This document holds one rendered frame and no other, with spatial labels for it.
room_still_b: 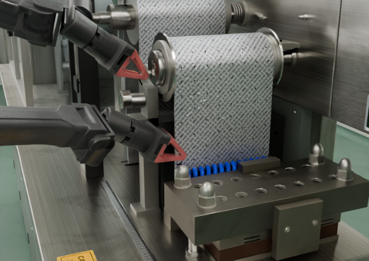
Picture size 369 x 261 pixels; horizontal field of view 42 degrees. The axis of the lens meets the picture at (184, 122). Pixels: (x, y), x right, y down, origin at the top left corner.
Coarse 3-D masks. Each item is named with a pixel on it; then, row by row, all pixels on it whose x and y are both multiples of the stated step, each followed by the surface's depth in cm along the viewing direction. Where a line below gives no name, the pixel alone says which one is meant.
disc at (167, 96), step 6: (156, 36) 104; (162, 36) 101; (168, 42) 98; (168, 48) 98; (174, 54) 97; (174, 60) 96; (174, 66) 96; (174, 72) 97; (174, 78) 97; (174, 84) 98; (174, 90) 99; (162, 96) 105; (168, 96) 102
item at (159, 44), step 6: (156, 42) 103; (162, 42) 100; (270, 42) 108; (156, 48) 103; (162, 48) 100; (168, 54) 98; (276, 54) 107; (168, 60) 98; (276, 60) 107; (168, 66) 98; (276, 66) 107; (168, 72) 98; (168, 78) 99; (168, 84) 99; (162, 90) 103; (168, 90) 101
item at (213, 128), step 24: (192, 96) 101; (216, 96) 103; (240, 96) 105; (264, 96) 108; (192, 120) 102; (216, 120) 105; (240, 120) 107; (264, 120) 110; (192, 144) 104; (216, 144) 106; (240, 144) 109; (264, 144) 111
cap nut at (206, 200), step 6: (204, 186) 88; (210, 186) 88; (204, 192) 88; (210, 192) 88; (198, 198) 89; (204, 198) 88; (210, 198) 88; (198, 204) 89; (204, 204) 88; (210, 204) 89
